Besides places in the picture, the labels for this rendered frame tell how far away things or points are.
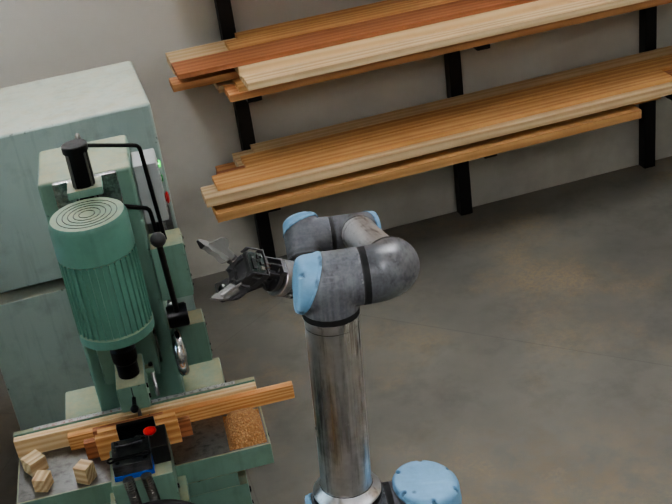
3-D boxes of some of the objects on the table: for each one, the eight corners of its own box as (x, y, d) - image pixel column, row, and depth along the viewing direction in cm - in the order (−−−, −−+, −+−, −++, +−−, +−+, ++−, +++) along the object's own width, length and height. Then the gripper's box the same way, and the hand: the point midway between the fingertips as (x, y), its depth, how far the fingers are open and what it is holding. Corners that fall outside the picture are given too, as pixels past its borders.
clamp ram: (125, 473, 260) (116, 443, 256) (123, 454, 266) (115, 424, 262) (163, 464, 261) (155, 434, 257) (161, 445, 267) (153, 415, 263)
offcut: (97, 475, 261) (93, 460, 259) (89, 485, 258) (84, 470, 256) (85, 473, 263) (80, 458, 260) (76, 483, 260) (72, 468, 258)
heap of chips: (229, 451, 263) (227, 438, 261) (222, 416, 275) (219, 404, 273) (267, 442, 264) (264, 429, 262) (258, 408, 276) (255, 396, 274)
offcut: (33, 478, 263) (29, 465, 262) (24, 471, 266) (19, 458, 264) (49, 468, 266) (45, 455, 264) (39, 461, 269) (35, 448, 267)
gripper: (277, 230, 264) (210, 216, 251) (297, 303, 255) (229, 292, 242) (255, 249, 269) (189, 236, 256) (274, 320, 260) (206, 311, 247)
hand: (200, 270), depth 250 cm, fingers open, 14 cm apart
